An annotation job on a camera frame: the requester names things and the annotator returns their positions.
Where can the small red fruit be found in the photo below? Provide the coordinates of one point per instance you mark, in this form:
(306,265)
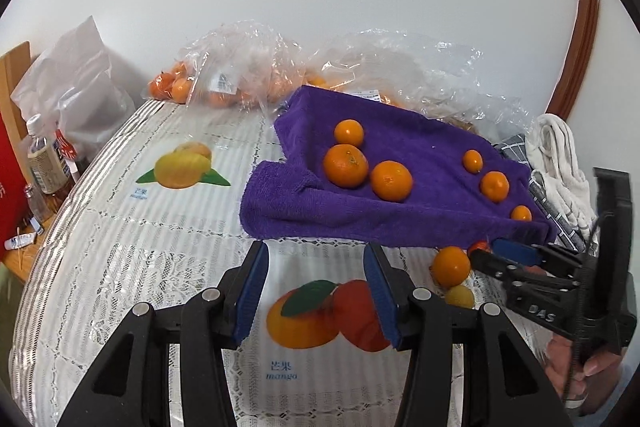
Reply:
(479,248)

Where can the purple towel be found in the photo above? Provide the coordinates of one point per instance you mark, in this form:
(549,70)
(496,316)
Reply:
(425,202)

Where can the crumpled clear plastic bag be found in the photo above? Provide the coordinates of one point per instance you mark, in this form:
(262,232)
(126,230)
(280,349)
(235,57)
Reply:
(415,67)

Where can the small white tube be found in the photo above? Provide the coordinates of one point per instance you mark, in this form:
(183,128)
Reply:
(22,240)

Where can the small glass bottle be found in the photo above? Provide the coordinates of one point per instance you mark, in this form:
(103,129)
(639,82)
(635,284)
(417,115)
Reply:
(36,207)

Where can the brown wooden door frame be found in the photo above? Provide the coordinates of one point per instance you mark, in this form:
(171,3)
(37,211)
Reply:
(580,37)

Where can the red paper bag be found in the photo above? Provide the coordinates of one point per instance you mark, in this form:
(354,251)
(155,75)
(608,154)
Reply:
(10,187)

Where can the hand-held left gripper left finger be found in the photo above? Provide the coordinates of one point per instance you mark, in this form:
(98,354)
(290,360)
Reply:
(250,292)

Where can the red label bottle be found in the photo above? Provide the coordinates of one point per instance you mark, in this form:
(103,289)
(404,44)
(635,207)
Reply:
(67,152)

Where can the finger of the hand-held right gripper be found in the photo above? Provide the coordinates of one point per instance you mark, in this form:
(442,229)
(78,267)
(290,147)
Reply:
(512,251)
(492,264)

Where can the person's right hand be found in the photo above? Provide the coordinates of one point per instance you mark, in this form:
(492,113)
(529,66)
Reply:
(600,367)

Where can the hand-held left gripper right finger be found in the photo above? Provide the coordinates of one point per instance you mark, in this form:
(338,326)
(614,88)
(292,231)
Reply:
(382,297)

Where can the small orange tangerine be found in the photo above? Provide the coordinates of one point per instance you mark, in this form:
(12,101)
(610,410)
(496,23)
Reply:
(472,160)
(521,213)
(495,185)

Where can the white plastic bag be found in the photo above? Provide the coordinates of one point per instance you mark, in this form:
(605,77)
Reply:
(75,77)

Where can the light wooden board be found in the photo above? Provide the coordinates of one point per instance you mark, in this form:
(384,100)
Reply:
(15,72)

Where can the white striped towel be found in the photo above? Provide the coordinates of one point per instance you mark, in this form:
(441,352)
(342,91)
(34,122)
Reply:
(557,157)

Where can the yellow-green sheet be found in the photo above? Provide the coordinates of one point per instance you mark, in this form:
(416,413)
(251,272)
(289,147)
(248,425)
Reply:
(6,287)

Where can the grey checked cloth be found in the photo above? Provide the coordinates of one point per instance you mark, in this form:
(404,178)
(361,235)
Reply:
(555,207)

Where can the clear plastic drink bottle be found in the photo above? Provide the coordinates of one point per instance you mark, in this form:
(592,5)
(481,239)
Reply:
(45,162)

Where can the small yellow-green fruit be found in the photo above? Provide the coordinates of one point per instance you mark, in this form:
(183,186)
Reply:
(460,296)

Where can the clear plastic bag with oranges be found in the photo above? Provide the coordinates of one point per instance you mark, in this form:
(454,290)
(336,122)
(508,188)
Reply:
(225,67)

